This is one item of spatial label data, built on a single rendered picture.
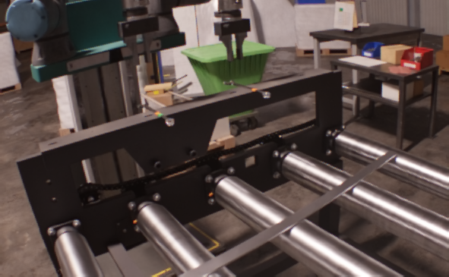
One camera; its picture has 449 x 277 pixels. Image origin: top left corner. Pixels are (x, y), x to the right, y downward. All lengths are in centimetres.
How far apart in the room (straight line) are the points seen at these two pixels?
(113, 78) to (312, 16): 645
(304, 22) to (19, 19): 703
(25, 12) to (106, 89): 69
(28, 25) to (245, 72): 294
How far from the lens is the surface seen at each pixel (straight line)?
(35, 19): 128
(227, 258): 99
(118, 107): 185
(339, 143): 168
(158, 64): 492
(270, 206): 119
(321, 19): 796
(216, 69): 379
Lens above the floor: 155
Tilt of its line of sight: 21 degrees down
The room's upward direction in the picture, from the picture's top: 5 degrees counter-clockwise
